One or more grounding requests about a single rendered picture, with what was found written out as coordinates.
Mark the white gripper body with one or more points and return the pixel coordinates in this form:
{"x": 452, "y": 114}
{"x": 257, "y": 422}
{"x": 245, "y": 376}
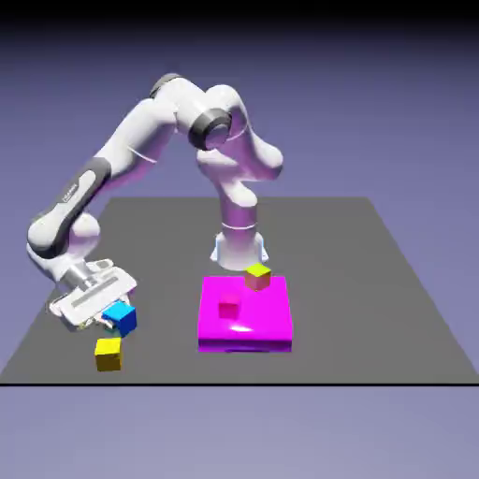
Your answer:
{"x": 93, "y": 295}

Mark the small blue cube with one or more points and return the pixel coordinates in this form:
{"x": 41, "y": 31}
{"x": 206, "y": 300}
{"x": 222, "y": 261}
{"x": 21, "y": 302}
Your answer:
{"x": 121, "y": 317}

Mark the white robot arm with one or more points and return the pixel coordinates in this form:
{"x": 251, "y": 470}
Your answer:
{"x": 134, "y": 131}

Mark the small yellow cube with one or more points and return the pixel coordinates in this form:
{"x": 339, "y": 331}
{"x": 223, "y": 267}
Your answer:
{"x": 108, "y": 353}

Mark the small pink cube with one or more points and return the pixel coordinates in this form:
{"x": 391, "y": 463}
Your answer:
{"x": 228, "y": 309}

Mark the small olive cube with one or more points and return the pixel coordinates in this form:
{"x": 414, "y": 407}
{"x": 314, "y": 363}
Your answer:
{"x": 258, "y": 277}

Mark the large magenta box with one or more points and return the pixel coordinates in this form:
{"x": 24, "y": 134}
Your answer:
{"x": 245, "y": 318}

